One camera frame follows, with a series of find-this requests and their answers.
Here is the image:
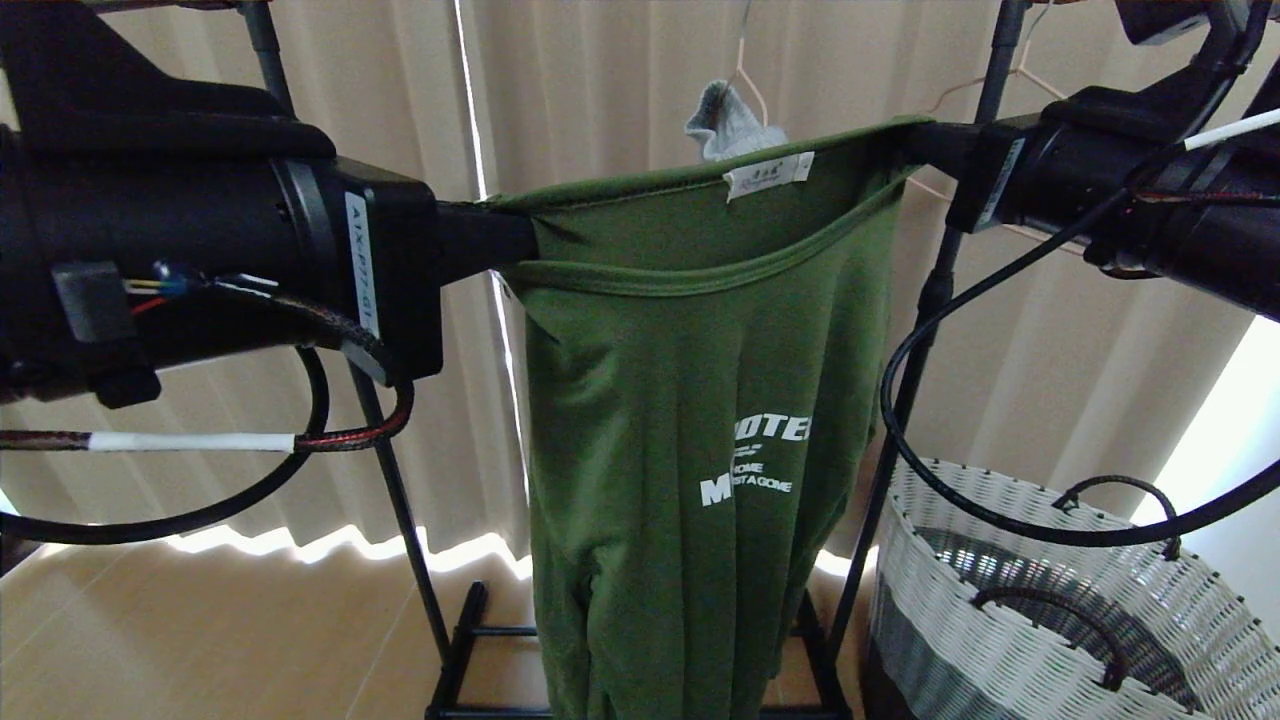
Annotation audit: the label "green printed shirt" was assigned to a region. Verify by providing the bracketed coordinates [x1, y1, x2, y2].
[485, 115, 936, 720]

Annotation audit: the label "white laundry basket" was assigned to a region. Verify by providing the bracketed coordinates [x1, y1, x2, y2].
[862, 458, 1280, 720]

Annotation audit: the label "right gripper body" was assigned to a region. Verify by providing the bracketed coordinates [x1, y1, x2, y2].
[945, 112, 1280, 323]

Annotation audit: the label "pale grey shorts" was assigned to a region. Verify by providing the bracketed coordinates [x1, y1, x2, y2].
[685, 80, 791, 163]

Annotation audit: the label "black cable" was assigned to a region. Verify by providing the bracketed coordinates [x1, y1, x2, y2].
[880, 185, 1280, 549]
[0, 345, 331, 546]

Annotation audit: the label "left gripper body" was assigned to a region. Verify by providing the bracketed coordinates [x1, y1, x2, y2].
[0, 125, 446, 411]

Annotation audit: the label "black clothes rack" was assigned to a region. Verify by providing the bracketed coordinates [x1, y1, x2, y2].
[80, 0, 1031, 720]

